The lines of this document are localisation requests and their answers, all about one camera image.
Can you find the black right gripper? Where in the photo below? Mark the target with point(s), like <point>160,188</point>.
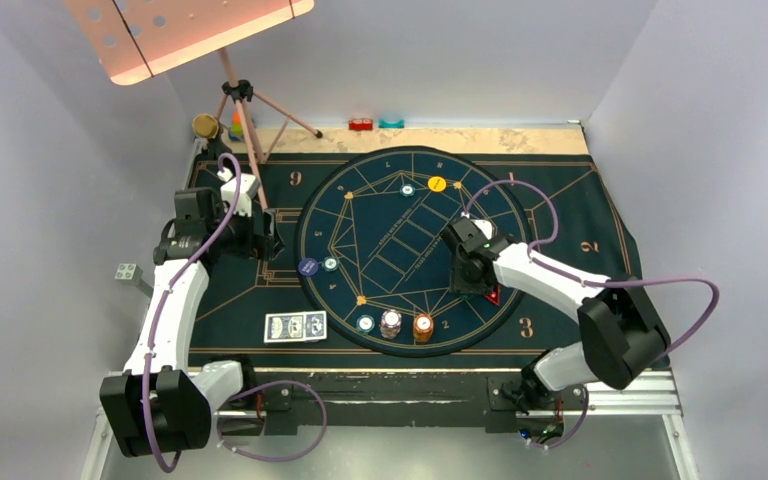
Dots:
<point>458,282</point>

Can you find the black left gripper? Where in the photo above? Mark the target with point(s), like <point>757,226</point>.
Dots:
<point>262,246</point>

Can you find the red triangular dealer button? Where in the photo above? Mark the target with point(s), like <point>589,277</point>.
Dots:
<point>494,296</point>

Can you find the green blue poker chip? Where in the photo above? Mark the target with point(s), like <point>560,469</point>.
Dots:
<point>407,190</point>
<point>330,263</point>

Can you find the orange chip stack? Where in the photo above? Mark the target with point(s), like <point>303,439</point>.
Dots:
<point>423,328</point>

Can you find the green blue chip stack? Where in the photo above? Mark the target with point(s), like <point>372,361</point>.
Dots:
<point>365,324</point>

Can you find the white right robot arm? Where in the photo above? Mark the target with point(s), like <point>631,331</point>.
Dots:
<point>621,333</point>

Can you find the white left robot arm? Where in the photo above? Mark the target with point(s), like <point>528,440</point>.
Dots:
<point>154,405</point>

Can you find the yellow big blind button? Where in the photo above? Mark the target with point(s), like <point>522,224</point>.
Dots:
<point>437,184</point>

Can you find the purple small blind button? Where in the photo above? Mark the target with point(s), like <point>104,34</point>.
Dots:
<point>308,267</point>

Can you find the dark green rectangular poker mat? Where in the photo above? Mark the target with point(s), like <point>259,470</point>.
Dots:
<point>562,195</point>

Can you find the round blue poker mat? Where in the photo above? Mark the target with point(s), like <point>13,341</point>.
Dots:
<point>391,252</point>

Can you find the colourful stacking toy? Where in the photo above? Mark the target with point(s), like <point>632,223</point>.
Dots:
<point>236,131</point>

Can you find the blue playing card deck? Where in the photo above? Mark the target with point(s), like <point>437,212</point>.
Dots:
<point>295,327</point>

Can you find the brass round knob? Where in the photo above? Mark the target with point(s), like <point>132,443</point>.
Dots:
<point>206,126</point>

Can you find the grey lego block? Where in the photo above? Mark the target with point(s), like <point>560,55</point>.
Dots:
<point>127,272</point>

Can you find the teal toy block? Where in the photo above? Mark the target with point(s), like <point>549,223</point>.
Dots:
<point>391,123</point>

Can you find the red toy block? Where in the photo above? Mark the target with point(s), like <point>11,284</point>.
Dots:
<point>361,124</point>

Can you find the pink music stand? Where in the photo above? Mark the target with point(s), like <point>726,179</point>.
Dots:
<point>138,40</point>

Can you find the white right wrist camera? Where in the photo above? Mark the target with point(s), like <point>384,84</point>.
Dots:
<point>486,227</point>

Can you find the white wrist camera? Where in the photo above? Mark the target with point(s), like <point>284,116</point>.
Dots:
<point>238,192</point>
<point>486,227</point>

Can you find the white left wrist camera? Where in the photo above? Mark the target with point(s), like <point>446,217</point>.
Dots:
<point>238,192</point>

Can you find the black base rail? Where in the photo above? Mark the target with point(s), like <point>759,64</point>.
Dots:
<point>480,398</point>

